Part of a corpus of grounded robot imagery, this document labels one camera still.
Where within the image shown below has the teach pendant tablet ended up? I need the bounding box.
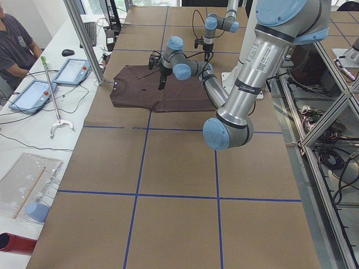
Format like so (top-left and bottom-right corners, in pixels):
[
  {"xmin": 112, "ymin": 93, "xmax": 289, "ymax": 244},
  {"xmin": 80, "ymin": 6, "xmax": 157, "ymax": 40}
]
[
  {"xmin": 8, "ymin": 80, "xmax": 51, "ymax": 114},
  {"xmin": 52, "ymin": 58, "xmax": 90, "ymax": 86}
]

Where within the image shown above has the near teach pendant tablet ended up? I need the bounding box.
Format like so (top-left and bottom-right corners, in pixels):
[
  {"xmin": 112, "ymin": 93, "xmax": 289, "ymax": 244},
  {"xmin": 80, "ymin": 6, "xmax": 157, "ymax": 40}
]
[{"xmin": 8, "ymin": 80, "xmax": 51, "ymax": 114}]

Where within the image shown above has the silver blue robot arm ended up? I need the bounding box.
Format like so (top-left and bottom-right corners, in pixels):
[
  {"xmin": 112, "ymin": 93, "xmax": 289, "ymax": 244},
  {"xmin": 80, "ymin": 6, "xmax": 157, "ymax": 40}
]
[
  {"xmin": 202, "ymin": 0, "xmax": 240, "ymax": 62},
  {"xmin": 158, "ymin": 1, "xmax": 331, "ymax": 150}
]

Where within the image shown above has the blue plastic cup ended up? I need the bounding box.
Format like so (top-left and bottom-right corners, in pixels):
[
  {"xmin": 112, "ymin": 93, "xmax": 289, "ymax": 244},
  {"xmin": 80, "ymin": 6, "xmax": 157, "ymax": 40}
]
[{"xmin": 25, "ymin": 202, "xmax": 50, "ymax": 223}]

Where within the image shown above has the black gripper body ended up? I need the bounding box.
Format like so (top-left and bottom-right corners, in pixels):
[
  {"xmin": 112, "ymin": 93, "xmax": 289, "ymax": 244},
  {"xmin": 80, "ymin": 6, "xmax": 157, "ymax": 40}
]
[
  {"xmin": 159, "ymin": 64, "xmax": 172, "ymax": 83},
  {"xmin": 202, "ymin": 43, "xmax": 214, "ymax": 55}
]

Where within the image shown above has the black computer mouse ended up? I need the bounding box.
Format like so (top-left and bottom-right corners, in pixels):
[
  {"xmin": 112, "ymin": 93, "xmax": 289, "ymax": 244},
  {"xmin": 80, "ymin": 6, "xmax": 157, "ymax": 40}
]
[{"xmin": 61, "ymin": 49, "xmax": 75, "ymax": 57}]

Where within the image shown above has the aluminium frame post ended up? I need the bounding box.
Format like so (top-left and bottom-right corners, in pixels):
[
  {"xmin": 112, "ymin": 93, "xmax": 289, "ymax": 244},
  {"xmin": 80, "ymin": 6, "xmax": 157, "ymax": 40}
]
[{"xmin": 63, "ymin": 0, "xmax": 105, "ymax": 85}]

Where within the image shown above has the black keyboard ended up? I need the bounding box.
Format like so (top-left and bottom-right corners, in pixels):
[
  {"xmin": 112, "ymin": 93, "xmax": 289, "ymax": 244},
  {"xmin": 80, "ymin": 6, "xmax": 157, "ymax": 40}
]
[{"xmin": 83, "ymin": 22, "xmax": 97, "ymax": 47}]

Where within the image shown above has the reacher grabber stick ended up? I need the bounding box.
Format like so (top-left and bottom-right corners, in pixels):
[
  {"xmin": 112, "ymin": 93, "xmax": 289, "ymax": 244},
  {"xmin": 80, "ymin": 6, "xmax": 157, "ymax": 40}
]
[{"xmin": 40, "ymin": 56, "xmax": 75, "ymax": 139}]

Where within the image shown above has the red cylinder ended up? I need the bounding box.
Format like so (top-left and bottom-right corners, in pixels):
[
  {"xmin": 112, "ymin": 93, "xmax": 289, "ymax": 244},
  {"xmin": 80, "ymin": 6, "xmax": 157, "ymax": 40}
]
[{"xmin": 1, "ymin": 233, "xmax": 37, "ymax": 256}]

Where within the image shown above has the far teach pendant tablet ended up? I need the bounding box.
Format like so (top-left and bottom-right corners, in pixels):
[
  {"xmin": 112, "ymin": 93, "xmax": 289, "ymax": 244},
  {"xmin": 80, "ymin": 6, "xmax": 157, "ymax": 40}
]
[{"xmin": 52, "ymin": 58, "xmax": 90, "ymax": 86}]

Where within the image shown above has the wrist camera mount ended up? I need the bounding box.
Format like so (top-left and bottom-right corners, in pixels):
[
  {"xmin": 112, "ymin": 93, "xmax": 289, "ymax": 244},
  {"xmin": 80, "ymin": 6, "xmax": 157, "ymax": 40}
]
[
  {"xmin": 148, "ymin": 50, "xmax": 162, "ymax": 70},
  {"xmin": 194, "ymin": 38, "xmax": 204, "ymax": 49}
]

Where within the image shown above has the brown t-shirt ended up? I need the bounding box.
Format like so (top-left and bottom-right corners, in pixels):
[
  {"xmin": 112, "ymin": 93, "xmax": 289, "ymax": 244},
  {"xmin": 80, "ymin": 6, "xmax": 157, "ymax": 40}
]
[{"xmin": 110, "ymin": 65, "xmax": 215, "ymax": 112}]

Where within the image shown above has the wooden stick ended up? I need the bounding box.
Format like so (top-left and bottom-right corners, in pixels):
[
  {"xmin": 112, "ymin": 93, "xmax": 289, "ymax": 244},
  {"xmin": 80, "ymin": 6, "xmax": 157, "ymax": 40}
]
[{"xmin": 12, "ymin": 166, "xmax": 46, "ymax": 219}]

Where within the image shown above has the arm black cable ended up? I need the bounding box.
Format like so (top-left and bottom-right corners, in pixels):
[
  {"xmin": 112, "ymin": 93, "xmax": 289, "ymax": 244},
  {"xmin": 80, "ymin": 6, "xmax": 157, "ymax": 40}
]
[{"xmin": 191, "ymin": 10, "xmax": 208, "ymax": 40}]

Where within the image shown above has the seated person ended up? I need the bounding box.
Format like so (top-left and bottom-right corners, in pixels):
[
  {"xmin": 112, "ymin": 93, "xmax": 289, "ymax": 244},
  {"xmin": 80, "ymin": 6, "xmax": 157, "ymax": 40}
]
[{"xmin": 1, "ymin": 8, "xmax": 42, "ymax": 90}]

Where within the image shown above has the clear plastic bag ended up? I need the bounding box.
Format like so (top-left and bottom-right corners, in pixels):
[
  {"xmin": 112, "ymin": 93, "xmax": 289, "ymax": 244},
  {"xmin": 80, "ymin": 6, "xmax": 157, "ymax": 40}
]
[{"xmin": 1, "ymin": 153, "xmax": 63, "ymax": 224}]

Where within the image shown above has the black box with label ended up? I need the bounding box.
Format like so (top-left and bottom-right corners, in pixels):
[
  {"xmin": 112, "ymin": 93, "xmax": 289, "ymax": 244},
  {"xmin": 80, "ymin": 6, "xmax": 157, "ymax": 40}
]
[{"xmin": 105, "ymin": 29, "xmax": 116, "ymax": 52}]

